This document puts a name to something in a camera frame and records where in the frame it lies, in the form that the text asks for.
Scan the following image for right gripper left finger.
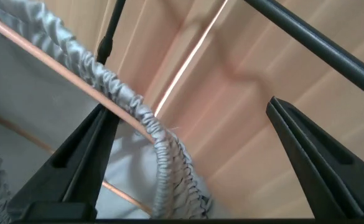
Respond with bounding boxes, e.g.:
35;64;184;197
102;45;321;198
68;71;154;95
7;104;120;220

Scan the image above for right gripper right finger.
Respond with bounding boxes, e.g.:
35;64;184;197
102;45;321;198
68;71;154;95
264;95;364;218

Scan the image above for pale grey shorts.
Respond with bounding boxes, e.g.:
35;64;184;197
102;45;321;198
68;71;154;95
0;0;213;220

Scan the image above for pink clothes hanger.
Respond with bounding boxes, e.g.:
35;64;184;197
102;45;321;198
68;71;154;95
0;8;156;216

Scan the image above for black clothes rack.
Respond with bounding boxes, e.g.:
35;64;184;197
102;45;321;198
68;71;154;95
96;0;364;104

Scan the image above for beige curtain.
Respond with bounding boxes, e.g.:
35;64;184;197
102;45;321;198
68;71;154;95
41;0;364;218

